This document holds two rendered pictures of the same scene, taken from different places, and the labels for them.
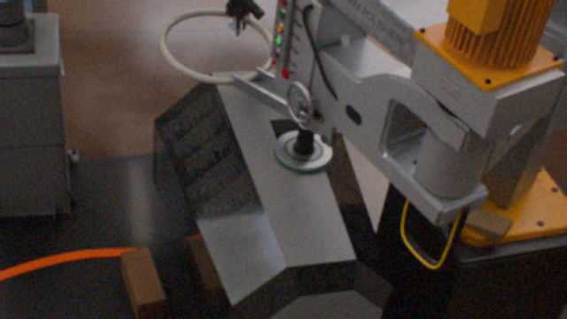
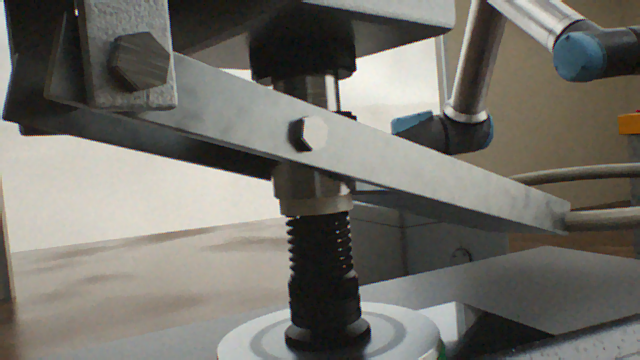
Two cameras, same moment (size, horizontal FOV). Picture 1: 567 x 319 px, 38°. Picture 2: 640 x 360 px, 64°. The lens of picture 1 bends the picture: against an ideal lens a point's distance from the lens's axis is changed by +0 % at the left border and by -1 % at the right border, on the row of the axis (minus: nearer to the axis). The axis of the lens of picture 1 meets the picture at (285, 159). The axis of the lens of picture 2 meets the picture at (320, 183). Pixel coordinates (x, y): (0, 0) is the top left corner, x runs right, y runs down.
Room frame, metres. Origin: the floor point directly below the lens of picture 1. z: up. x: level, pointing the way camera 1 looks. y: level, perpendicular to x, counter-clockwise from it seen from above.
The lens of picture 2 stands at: (2.38, -0.55, 1.02)
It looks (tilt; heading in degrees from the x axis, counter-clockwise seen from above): 3 degrees down; 87
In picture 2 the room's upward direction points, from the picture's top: 5 degrees counter-clockwise
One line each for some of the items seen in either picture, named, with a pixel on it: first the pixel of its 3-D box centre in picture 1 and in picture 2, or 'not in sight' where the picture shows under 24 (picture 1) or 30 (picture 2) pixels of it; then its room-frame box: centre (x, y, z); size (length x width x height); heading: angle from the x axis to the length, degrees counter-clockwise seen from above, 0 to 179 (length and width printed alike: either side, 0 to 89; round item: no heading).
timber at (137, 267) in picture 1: (143, 283); not in sight; (2.29, 0.52, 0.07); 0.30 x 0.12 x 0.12; 27
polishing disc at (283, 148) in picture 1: (303, 150); (328, 340); (2.40, -0.06, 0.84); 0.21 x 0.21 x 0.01
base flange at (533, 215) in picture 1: (497, 190); not in sight; (2.44, -0.82, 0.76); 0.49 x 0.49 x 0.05; 23
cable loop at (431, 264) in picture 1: (430, 223); not in sight; (1.89, -0.48, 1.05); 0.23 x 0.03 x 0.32; 39
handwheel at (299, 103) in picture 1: (307, 100); not in sight; (2.23, -0.04, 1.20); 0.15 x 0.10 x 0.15; 39
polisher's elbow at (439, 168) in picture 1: (453, 153); not in sight; (1.89, -0.48, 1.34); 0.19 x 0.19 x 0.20
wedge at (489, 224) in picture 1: (481, 219); not in sight; (2.22, -0.73, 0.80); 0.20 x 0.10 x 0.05; 60
